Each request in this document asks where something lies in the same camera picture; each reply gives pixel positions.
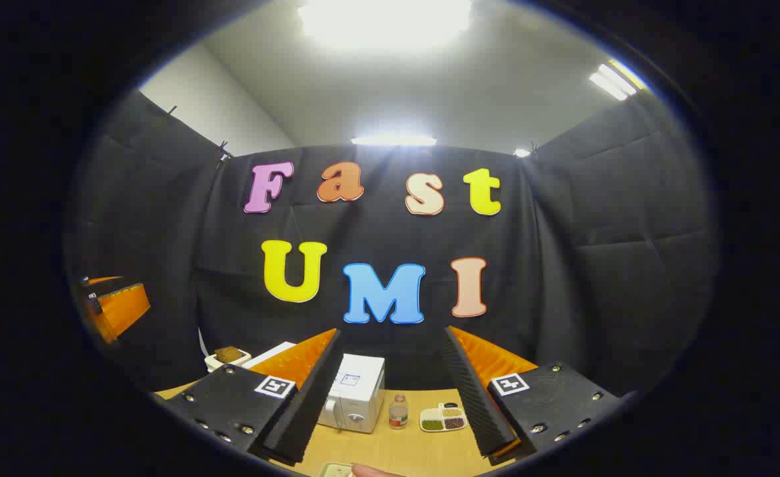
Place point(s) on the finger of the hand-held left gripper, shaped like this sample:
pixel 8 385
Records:
pixel 121 310
pixel 101 281

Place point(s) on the white microwave oven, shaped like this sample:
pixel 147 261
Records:
pixel 360 391

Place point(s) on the white toaster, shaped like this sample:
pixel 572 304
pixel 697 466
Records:
pixel 221 363

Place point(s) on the white flat board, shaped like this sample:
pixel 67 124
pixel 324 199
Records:
pixel 269 354

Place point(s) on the clear bottle with red label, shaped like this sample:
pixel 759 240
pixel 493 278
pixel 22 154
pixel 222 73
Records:
pixel 398 412

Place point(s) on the pale green plate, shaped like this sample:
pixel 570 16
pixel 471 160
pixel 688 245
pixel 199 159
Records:
pixel 335 471

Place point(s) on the brown bread slice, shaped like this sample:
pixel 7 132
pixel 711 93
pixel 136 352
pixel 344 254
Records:
pixel 228 354

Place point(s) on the white divided plate of beans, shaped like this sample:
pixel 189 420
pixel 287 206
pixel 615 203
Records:
pixel 443 419

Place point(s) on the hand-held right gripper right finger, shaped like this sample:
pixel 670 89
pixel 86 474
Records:
pixel 469 397

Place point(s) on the black backdrop cloth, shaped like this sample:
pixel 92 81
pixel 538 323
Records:
pixel 602 265

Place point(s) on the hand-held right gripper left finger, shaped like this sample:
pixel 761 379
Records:
pixel 313 397

